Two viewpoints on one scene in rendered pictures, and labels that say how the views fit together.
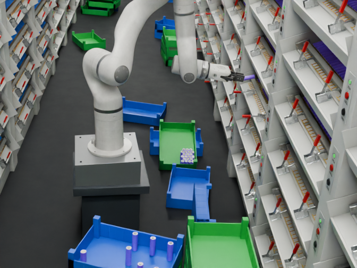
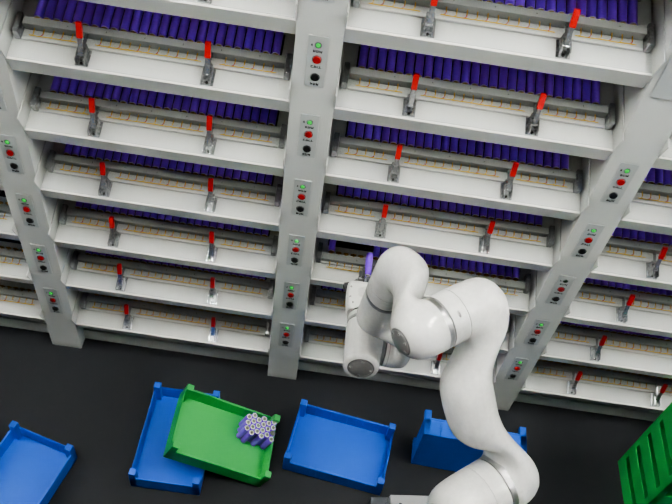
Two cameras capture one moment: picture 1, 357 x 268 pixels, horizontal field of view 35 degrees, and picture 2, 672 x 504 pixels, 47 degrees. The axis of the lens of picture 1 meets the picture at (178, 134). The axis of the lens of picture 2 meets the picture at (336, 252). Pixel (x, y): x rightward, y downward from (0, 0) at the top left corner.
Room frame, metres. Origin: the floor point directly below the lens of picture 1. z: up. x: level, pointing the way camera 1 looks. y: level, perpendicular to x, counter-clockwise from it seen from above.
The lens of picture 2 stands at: (2.47, 0.99, 2.17)
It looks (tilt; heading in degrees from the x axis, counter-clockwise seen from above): 50 degrees down; 273
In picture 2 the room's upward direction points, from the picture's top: 10 degrees clockwise
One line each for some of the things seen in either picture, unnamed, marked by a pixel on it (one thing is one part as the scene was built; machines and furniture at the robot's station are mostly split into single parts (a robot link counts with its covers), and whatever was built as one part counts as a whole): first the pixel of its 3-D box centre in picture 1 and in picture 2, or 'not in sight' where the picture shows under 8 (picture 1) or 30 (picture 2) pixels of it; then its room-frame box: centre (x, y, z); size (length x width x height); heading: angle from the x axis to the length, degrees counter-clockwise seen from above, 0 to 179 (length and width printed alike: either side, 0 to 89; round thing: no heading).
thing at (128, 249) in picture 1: (128, 256); not in sight; (1.35, 0.13, 0.44); 0.02 x 0.02 x 0.06
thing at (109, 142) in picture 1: (109, 127); not in sight; (2.12, 0.30, 0.48); 0.19 x 0.19 x 0.18
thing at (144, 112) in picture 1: (140, 110); (13, 484); (3.28, 0.25, 0.04); 0.30 x 0.20 x 0.08; 80
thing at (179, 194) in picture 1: (189, 185); (339, 446); (2.41, -0.07, 0.04); 0.30 x 0.20 x 0.08; 177
